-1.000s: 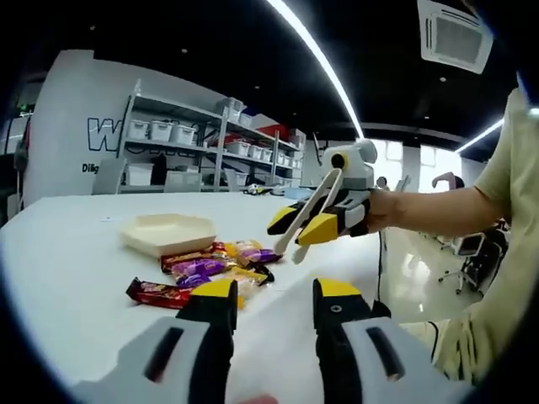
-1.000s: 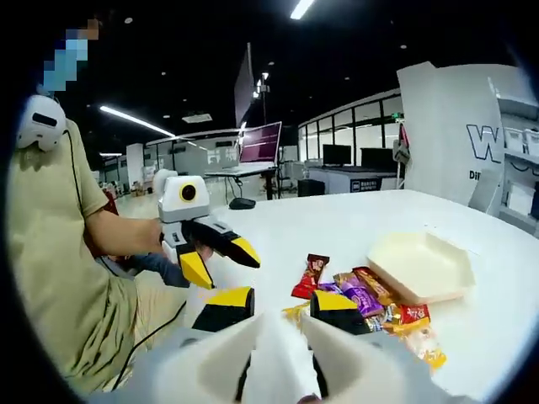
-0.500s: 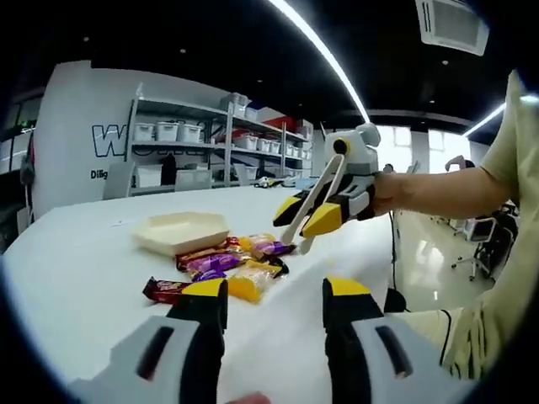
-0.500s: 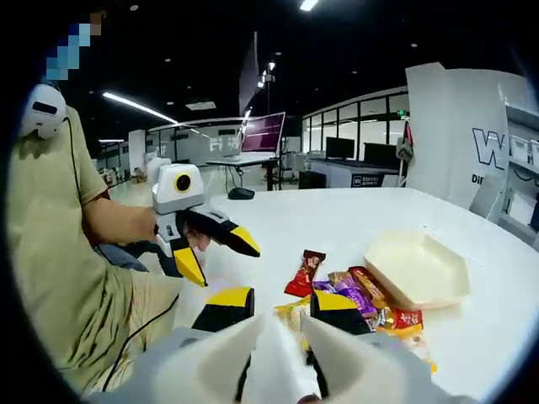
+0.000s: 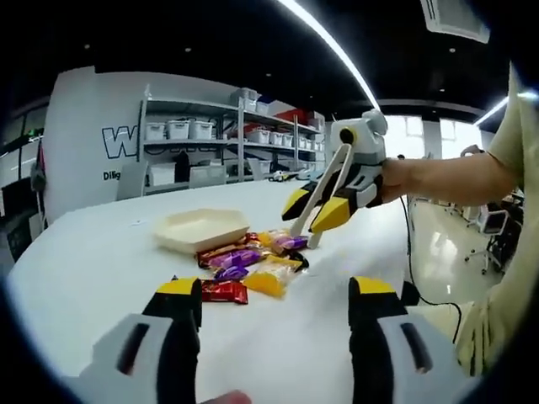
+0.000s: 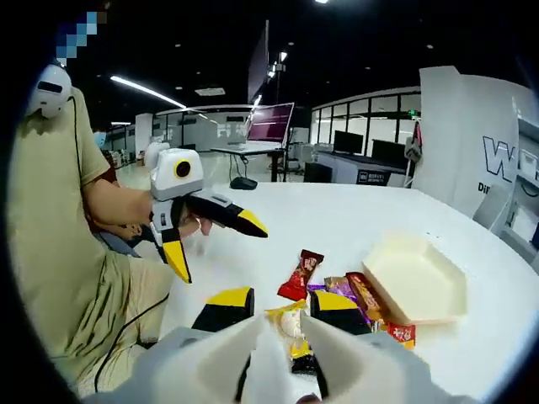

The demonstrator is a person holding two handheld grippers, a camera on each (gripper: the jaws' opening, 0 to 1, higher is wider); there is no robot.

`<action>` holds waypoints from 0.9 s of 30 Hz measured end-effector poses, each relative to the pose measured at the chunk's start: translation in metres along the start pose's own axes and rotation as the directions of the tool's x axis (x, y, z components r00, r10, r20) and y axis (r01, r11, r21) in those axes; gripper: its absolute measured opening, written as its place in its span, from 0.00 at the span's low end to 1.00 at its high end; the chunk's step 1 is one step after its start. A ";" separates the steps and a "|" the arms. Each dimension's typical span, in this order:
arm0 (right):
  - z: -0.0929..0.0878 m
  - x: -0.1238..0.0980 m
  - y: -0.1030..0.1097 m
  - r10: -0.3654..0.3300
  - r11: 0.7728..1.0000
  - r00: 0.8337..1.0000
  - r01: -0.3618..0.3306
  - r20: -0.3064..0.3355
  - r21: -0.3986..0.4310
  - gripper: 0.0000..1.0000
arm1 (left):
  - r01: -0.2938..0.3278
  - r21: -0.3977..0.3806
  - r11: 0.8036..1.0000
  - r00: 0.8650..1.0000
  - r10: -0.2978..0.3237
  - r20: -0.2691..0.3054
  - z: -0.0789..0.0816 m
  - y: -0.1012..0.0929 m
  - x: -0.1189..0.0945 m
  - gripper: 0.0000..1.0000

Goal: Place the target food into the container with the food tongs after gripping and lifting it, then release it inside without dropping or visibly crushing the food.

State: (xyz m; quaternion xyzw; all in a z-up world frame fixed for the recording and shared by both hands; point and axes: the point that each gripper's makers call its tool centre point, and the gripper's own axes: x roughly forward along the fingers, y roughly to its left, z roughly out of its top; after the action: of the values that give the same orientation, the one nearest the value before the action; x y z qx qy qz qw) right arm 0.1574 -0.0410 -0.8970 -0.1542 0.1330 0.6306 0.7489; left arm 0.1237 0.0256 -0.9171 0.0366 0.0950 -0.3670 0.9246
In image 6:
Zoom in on clothes stand with hanging clothes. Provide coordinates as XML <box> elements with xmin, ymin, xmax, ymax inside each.
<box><xmin>403</xmin><ymin>121</ymin><xmax>424</xmax><ymax>189</ymax></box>

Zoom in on dark hanging ceiling panel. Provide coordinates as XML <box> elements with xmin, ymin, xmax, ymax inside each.
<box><xmin>247</xmin><ymin>19</ymin><xmax>270</xmax><ymax>103</ymax></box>

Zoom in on black rounded object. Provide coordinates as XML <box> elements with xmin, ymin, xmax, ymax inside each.
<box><xmin>229</xmin><ymin>176</ymin><xmax>259</xmax><ymax>191</ymax></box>

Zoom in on grey counter with dark label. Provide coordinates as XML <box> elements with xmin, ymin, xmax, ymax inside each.
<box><xmin>314</xmin><ymin>150</ymin><xmax>418</xmax><ymax>189</ymax></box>

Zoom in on ceiling light strip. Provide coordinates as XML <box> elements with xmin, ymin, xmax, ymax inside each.
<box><xmin>109</xmin><ymin>74</ymin><xmax>187</xmax><ymax>109</ymax></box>

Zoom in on person's beige trousers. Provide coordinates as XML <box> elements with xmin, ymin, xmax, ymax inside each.
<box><xmin>62</xmin><ymin>252</ymin><xmax>178</xmax><ymax>396</ymax></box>

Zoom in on white lettered display panel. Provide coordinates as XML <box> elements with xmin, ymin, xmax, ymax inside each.
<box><xmin>411</xmin><ymin>66</ymin><xmax>539</xmax><ymax>220</ymax></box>

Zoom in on white standing desk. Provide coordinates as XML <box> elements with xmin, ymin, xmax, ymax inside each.
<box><xmin>210</xmin><ymin>141</ymin><xmax>287</xmax><ymax>184</ymax></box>

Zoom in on cream hexagonal container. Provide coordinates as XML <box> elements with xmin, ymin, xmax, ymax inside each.
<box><xmin>360</xmin><ymin>232</ymin><xmax>469</xmax><ymax>326</ymax></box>

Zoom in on white worn device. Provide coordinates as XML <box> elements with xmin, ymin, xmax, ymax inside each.
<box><xmin>33</xmin><ymin>65</ymin><xmax>72</xmax><ymax>119</ymax></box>

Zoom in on black computer monitor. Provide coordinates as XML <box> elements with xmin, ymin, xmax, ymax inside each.
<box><xmin>370</xmin><ymin>138</ymin><xmax>408</xmax><ymax>168</ymax></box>
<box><xmin>332</xmin><ymin>129</ymin><xmax>365</xmax><ymax>156</ymax></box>

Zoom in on person's left hand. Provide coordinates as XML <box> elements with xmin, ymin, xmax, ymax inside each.
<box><xmin>176</xmin><ymin>208</ymin><xmax>212</xmax><ymax>237</ymax></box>

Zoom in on large purple display screen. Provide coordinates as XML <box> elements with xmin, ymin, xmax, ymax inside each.
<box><xmin>246</xmin><ymin>102</ymin><xmax>296</xmax><ymax>144</ymax></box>

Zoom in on cream plastic food tongs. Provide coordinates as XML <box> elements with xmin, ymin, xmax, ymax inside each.
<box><xmin>153</xmin><ymin>311</ymin><xmax>429</xmax><ymax>404</ymax></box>

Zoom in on yellow food candy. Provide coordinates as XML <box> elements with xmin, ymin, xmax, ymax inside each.
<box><xmin>264</xmin><ymin>298</ymin><xmax>312</xmax><ymax>338</ymax></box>

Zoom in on grey metal storage shelf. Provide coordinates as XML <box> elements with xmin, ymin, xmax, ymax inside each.
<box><xmin>488</xmin><ymin>96</ymin><xmax>539</xmax><ymax>264</ymax></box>

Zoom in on pile of food snacks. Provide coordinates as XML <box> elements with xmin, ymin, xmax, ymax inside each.
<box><xmin>264</xmin><ymin>248</ymin><xmax>418</xmax><ymax>375</ymax></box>

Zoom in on orange-brown food bar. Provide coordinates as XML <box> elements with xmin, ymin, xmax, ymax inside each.
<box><xmin>344</xmin><ymin>272</ymin><xmax>393</xmax><ymax>325</ymax></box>

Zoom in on red cartoon food packet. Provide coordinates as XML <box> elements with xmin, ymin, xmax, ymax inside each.
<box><xmin>383</xmin><ymin>321</ymin><xmax>418</xmax><ymax>351</ymax></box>

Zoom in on black low cabinet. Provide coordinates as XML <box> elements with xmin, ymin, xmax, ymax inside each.
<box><xmin>302</xmin><ymin>162</ymin><xmax>334</xmax><ymax>184</ymax></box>

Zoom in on grey chair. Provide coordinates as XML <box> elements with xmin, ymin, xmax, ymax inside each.
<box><xmin>471</xmin><ymin>183</ymin><xmax>513</xmax><ymax>232</ymax></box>

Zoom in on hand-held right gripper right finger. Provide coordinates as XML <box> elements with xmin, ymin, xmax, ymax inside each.
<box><xmin>309</xmin><ymin>289</ymin><xmax>481</xmax><ymax>404</ymax></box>

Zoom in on black worn device cable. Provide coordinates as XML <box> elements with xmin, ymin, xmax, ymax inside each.
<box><xmin>67</xmin><ymin>95</ymin><xmax>85</xmax><ymax>178</ymax></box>

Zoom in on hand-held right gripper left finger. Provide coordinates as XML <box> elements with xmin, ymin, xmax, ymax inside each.
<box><xmin>83</xmin><ymin>286</ymin><xmax>256</xmax><ymax>404</ymax></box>

